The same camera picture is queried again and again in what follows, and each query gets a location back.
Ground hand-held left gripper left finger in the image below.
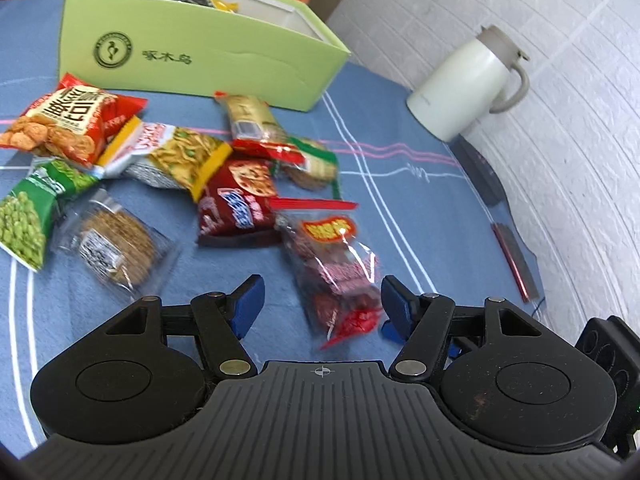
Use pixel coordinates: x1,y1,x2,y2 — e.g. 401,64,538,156
102,274,266,379

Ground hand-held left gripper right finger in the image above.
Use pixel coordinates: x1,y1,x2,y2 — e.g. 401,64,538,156
381,275,546,381

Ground clear packet red candies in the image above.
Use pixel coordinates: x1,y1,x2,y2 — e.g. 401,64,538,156
270,197,386,351

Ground dark red snack packet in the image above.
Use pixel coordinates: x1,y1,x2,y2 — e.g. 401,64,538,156
196,157,281,248

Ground clear packet brown cracker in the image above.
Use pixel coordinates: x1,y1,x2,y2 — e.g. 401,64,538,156
57,189,181,293

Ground green edged cracker packet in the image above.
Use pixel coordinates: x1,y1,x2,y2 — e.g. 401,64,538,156
272,136,343,201

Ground yellow strips snack packet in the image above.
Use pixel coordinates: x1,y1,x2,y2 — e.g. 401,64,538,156
97,116,233,203

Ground red ended cookie packet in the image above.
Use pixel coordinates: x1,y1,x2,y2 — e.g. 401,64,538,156
215,92,306,163

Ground green pea snack packet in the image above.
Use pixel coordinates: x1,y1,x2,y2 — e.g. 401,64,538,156
0,159,103,272

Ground light green cardboard box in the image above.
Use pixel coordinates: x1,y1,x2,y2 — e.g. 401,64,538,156
56,0,352,113

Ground orange fried snack packet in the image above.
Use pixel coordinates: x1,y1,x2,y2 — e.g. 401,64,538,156
0,72,149,168

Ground blue striped tablecloth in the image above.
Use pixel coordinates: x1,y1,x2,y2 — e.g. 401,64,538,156
0,0,551,461

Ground red phone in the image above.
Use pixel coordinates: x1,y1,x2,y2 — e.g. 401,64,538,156
490,222,543,303

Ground white thermos jug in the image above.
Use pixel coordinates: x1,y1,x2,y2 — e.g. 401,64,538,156
406,25,531,143

